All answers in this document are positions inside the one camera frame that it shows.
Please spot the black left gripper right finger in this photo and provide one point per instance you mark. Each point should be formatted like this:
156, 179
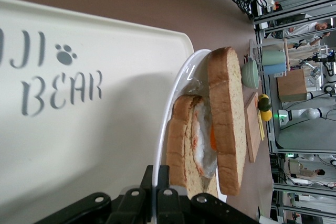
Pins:
165, 203

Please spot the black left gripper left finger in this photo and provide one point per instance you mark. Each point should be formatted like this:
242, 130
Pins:
147, 203

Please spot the whole bread slice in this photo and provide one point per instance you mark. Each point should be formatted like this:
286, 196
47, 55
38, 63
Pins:
225, 116

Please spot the round white plate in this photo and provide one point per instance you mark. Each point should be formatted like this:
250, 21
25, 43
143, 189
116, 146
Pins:
173, 90

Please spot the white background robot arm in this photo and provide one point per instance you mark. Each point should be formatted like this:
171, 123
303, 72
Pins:
309, 113

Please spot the bread slice under egg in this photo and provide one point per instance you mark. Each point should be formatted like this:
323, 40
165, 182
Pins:
178, 140

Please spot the fried egg toy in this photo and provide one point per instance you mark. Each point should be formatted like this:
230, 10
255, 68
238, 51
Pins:
202, 134

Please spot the cream bear print tray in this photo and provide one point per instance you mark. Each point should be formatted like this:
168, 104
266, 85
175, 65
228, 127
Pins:
92, 142

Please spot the bamboo cutting board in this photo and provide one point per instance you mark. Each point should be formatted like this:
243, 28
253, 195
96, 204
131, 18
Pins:
252, 134

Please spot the yellow plastic knife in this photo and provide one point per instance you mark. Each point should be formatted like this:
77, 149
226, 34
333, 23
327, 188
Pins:
262, 132

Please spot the yellow plastic fork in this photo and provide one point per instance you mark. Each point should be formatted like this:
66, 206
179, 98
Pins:
260, 123

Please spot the yellow lemon toy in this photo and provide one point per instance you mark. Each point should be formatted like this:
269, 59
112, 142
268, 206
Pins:
267, 116
263, 96

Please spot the green avocado toy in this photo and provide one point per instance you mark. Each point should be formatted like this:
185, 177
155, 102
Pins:
264, 104

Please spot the mint green bowl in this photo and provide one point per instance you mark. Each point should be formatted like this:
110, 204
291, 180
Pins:
250, 74

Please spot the brown wooden box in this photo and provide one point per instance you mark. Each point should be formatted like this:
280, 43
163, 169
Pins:
291, 86

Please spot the light blue cup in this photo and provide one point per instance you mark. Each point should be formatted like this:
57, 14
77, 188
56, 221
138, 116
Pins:
274, 69

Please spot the wooden dowel stand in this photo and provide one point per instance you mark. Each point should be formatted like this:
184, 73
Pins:
286, 56

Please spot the person in white shirt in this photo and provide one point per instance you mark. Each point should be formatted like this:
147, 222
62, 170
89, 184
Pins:
307, 30

